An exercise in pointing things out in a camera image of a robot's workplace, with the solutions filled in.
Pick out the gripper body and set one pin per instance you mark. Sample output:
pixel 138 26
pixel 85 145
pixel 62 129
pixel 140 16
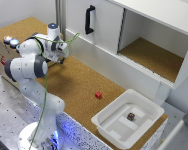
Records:
pixel 62 47

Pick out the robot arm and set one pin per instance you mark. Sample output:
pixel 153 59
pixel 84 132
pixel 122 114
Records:
pixel 29 68

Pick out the wooden drawer box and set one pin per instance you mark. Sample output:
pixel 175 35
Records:
pixel 23 26

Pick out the green button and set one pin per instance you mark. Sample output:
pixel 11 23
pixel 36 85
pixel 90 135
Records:
pixel 18 47

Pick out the blue button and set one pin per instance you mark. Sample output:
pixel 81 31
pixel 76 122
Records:
pixel 14 42

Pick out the white sliding door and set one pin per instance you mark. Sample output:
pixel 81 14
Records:
pixel 105 23

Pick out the red button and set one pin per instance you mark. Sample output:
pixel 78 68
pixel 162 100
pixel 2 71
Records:
pixel 7 39

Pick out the pink block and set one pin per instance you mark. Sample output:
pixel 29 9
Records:
pixel 98 95

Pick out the white cabinet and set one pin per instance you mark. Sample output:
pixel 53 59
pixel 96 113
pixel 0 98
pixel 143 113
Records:
pixel 150 30

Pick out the white plastic box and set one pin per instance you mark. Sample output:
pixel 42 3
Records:
pixel 109 125

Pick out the purple block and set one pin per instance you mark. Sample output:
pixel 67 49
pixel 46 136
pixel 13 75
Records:
pixel 131 116

